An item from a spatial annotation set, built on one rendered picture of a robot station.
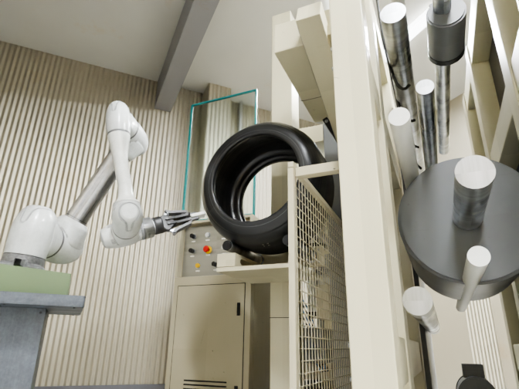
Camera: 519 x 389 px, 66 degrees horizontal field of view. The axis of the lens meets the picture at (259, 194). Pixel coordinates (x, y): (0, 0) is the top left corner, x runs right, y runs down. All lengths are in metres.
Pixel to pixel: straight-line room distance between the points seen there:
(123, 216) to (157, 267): 3.12
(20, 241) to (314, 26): 1.41
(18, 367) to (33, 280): 0.30
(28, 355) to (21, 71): 4.07
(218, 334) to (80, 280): 2.33
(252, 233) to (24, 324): 0.90
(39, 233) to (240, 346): 1.24
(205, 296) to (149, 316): 2.05
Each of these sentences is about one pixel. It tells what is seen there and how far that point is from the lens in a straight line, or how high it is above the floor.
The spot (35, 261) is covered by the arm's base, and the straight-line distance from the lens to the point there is 1.83.
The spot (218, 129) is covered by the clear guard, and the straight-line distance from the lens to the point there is 2.96.
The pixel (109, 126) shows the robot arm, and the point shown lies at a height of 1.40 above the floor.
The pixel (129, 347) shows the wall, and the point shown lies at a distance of 4.53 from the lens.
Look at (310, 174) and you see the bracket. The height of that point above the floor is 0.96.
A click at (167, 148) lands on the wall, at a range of 5.08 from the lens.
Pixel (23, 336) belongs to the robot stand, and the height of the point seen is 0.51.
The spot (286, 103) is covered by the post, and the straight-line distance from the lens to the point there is 2.40.
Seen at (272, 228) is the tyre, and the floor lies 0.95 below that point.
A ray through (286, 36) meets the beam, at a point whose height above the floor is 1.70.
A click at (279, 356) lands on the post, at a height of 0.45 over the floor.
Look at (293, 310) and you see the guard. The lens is 1.08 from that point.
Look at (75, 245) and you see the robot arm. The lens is 2.02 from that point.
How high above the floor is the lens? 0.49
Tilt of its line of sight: 21 degrees up
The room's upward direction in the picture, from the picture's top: 1 degrees clockwise
